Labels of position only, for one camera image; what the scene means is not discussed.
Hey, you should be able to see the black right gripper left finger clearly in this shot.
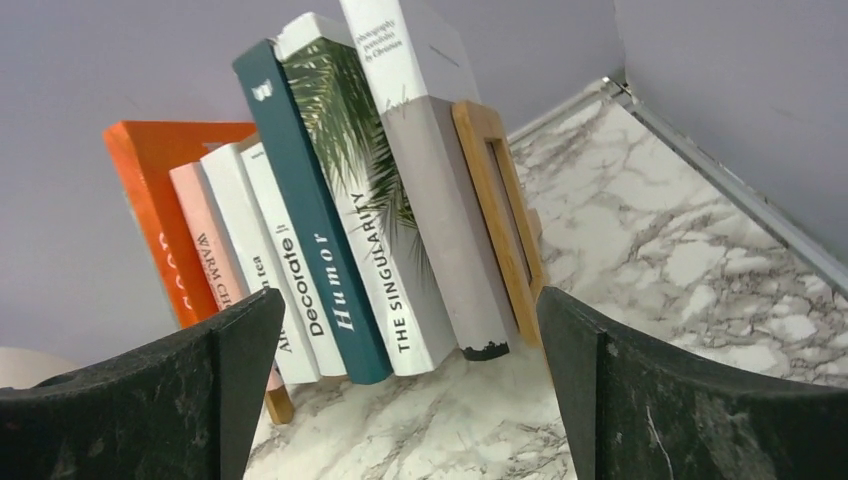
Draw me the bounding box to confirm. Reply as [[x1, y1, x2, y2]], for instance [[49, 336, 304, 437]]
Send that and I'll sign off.
[[1, 288, 285, 479]]

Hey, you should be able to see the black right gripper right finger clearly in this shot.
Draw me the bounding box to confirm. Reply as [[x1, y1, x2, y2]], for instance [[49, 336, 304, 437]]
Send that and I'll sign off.
[[537, 286, 847, 479]]

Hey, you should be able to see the white Decorate book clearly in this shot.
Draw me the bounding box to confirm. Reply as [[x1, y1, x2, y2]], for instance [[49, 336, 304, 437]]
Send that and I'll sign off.
[[241, 134, 347, 377]]

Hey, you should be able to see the white Afternoon Tea book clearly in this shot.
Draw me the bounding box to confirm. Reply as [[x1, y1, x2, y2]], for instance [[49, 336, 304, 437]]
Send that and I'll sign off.
[[200, 143, 320, 385]]

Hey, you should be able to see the pink Warm Chord book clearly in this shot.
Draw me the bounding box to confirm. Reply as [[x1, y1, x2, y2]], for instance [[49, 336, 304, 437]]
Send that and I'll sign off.
[[168, 162, 286, 392]]

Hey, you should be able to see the wooden book rack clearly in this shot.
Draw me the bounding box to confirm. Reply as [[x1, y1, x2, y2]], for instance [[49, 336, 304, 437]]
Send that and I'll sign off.
[[235, 99, 548, 427]]

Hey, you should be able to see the orange Good Morning book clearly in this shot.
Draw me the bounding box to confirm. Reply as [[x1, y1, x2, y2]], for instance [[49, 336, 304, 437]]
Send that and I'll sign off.
[[102, 121, 256, 328]]

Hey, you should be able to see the teal bottom book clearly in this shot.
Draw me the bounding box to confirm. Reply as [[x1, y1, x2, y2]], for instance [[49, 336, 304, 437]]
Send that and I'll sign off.
[[232, 39, 393, 385]]

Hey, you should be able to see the white palm Singularity book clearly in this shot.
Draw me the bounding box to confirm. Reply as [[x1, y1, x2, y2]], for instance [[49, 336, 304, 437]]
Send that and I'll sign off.
[[275, 12, 456, 376]]

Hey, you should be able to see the grey white bottom book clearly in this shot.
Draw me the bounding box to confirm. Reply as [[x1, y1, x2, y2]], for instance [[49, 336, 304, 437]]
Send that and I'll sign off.
[[341, 0, 518, 361]]

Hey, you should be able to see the cream orange cylinder container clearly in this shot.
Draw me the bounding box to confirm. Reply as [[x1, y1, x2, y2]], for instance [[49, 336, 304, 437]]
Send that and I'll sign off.
[[1, 347, 80, 389]]

